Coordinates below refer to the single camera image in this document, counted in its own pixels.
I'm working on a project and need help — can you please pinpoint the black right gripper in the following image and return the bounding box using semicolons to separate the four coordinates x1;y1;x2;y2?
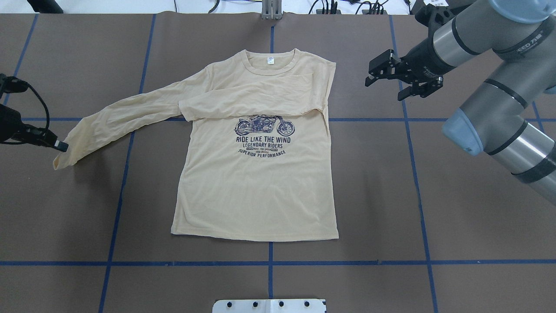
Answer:
365;0;470;101

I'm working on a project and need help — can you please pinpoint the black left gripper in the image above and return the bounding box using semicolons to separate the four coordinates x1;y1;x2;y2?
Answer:
0;73;68;153

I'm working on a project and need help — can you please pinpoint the beige long-sleeve printed shirt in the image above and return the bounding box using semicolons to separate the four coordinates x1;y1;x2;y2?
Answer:
53;49;339;242

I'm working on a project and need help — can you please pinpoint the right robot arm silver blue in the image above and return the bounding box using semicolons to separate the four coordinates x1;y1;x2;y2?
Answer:
365;0;556;203

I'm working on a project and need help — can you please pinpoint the white central mounting column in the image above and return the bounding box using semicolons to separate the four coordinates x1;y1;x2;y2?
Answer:
212;299;327;313

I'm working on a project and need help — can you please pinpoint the aluminium frame post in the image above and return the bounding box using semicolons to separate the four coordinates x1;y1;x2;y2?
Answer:
261;0;283;20

